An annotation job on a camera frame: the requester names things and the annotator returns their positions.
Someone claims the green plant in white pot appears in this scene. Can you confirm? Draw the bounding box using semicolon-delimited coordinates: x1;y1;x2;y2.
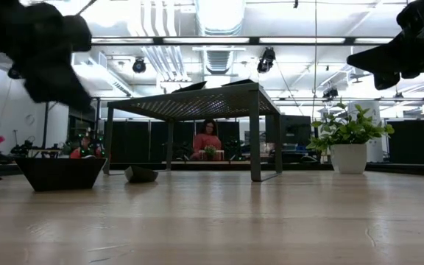
305;102;396;175

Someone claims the overhead light bar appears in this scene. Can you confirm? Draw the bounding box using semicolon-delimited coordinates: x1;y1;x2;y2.
0;35;395;46

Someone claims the grey perforated metal shelf riser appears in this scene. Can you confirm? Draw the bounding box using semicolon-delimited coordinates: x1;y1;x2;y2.
102;82;284;183

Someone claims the black background box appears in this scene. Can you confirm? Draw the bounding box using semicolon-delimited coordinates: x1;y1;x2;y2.
280;114;312;146

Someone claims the black teardrop mini plate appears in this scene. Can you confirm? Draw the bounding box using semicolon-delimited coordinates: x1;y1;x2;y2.
124;165;160;184

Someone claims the person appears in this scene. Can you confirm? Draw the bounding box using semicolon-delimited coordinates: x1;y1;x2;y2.
190;118;223;161
69;135;105;159

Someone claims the thin vertical hanging pole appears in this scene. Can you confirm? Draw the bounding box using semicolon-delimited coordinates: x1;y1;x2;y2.
312;0;318;122

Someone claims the black wavy-edged mini plate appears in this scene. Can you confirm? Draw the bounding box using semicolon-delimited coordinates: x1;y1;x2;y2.
15;157;108;193

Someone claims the black ceiling spotlight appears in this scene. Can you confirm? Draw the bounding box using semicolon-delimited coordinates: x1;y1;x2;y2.
322;86;340;100
7;65;24;80
132;57;147;74
256;46;277;74

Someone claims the black partition wall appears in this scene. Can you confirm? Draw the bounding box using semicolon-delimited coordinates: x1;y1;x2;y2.
387;119;424;166
110;120;241;163

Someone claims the white cylindrical column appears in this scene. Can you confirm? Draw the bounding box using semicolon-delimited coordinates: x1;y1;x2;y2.
347;100;382;163

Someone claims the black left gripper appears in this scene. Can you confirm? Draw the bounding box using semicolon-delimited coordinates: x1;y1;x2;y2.
0;0;94;112

